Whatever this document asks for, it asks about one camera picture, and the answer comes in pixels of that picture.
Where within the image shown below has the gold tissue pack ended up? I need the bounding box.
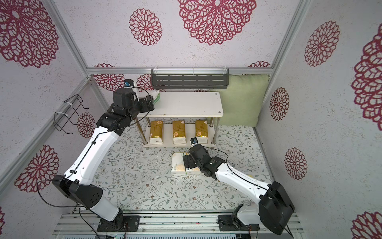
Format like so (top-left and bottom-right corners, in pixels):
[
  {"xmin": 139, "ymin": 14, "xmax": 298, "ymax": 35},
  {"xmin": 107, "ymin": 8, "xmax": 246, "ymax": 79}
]
[
  {"xmin": 149, "ymin": 120, "xmax": 164, "ymax": 145},
  {"xmin": 195, "ymin": 120, "xmax": 209, "ymax": 144},
  {"xmin": 172, "ymin": 120, "xmax": 186, "ymax": 145}
]

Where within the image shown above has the white tissue pack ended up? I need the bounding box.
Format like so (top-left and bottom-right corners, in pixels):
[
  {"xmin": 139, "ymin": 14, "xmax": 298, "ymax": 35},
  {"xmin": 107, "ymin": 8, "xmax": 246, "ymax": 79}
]
[
  {"xmin": 171, "ymin": 152, "xmax": 186, "ymax": 175},
  {"xmin": 138, "ymin": 89, "xmax": 161, "ymax": 104},
  {"xmin": 183, "ymin": 153, "xmax": 201, "ymax": 175}
]

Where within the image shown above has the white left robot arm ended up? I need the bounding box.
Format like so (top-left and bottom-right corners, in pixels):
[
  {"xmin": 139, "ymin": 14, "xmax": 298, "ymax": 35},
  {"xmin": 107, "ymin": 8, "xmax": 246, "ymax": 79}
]
[{"xmin": 52, "ymin": 87, "xmax": 154, "ymax": 228}]

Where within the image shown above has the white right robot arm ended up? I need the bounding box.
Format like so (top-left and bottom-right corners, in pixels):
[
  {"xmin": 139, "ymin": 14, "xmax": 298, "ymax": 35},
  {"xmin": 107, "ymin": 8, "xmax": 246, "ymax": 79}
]
[{"xmin": 182, "ymin": 143, "xmax": 295, "ymax": 236}]

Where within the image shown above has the white two-tier metal-legged shelf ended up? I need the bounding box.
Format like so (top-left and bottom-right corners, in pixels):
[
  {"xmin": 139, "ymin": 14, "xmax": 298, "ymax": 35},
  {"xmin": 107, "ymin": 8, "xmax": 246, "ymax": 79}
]
[{"xmin": 137, "ymin": 92, "xmax": 223, "ymax": 148}]

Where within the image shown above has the green fabric cushion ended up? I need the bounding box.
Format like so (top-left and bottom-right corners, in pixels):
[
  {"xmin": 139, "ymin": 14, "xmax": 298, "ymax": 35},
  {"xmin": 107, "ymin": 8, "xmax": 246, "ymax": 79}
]
[{"xmin": 211, "ymin": 74, "xmax": 269, "ymax": 127}]

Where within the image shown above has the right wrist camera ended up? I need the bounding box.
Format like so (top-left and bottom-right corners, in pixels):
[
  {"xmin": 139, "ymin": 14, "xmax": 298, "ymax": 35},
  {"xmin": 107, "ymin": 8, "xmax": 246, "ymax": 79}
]
[{"xmin": 190, "ymin": 137, "xmax": 199, "ymax": 145}]

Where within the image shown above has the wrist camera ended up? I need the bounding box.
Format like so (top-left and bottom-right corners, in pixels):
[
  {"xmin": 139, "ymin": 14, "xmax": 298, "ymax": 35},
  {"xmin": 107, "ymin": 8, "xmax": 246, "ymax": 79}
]
[
  {"xmin": 124, "ymin": 79, "xmax": 135, "ymax": 88},
  {"xmin": 190, "ymin": 137, "xmax": 199, "ymax": 145}
]

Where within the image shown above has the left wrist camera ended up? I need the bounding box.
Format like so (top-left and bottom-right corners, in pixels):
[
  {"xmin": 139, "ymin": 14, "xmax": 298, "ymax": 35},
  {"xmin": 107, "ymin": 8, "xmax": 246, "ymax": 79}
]
[{"xmin": 124, "ymin": 79, "xmax": 135, "ymax": 88}]

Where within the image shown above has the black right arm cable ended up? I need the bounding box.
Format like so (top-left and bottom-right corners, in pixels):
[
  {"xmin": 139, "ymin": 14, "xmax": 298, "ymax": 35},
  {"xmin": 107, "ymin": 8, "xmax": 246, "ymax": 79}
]
[{"xmin": 202, "ymin": 145, "xmax": 294, "ymax": 238}]

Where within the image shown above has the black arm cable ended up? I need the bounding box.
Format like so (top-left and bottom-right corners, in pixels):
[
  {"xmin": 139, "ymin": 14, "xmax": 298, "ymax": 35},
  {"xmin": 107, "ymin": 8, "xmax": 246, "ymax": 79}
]
[
  {"xmin": 202, "ymin": 145, "xmax": 294, "ymax": 238},
  {"xmin": 36, "ymin": 86, "xmax": 155, "ymax": 239}
]

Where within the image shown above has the grey wall-mounted metal rack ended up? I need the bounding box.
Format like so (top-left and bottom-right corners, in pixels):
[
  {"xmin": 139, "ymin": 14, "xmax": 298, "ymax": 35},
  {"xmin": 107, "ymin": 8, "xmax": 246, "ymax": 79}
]
[{"xmin": 151, "ymin": 68, "xmax": 229, "ymax": 90}]

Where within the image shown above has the black wire wall rack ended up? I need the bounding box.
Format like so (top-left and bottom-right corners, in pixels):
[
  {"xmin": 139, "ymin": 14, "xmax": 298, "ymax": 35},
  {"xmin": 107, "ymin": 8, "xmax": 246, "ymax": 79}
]
[{"xmin": 53, "ymin": 94, "xmax": 90, "ymax": 134}]

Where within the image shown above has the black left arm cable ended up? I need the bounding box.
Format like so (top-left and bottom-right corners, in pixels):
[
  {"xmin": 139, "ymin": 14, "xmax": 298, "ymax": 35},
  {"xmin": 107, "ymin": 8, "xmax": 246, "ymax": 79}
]
[{"xmin": 36, "ymin": 86, "xmax": 155, "ymax": 239}]

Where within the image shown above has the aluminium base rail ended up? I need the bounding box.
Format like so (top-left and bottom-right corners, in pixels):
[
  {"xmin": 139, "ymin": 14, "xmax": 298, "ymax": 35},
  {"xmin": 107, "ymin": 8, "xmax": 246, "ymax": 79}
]
[{"xmin": 50, "ymin": 210, "xmax": 278, "ymax": 239}]

